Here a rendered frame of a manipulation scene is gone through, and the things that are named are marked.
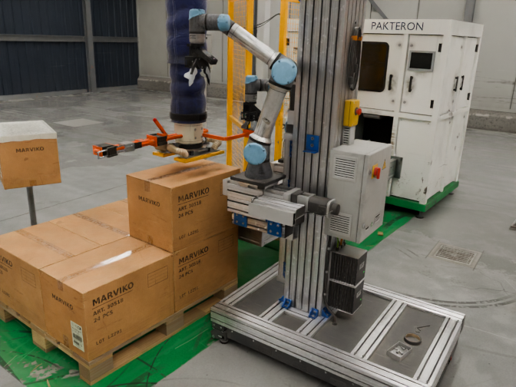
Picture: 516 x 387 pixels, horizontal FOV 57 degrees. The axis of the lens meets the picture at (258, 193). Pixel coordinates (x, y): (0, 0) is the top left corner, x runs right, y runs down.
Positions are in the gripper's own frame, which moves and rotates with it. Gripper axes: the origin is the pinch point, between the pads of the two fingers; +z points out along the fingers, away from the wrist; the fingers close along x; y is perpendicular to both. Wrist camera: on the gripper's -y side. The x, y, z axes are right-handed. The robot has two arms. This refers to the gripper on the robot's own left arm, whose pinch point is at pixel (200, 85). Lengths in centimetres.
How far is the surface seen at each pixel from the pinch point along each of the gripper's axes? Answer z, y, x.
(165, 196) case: 64, 27, 0
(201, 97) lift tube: 11.2, 27.9, -33.4
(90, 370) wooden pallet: 142, 26, 59
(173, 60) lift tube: -9.8, 38.6, -21.6
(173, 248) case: 95, 22, -1
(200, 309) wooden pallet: 150, 25, -27
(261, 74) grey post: 24, 201, -360
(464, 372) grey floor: 152, -133, -69
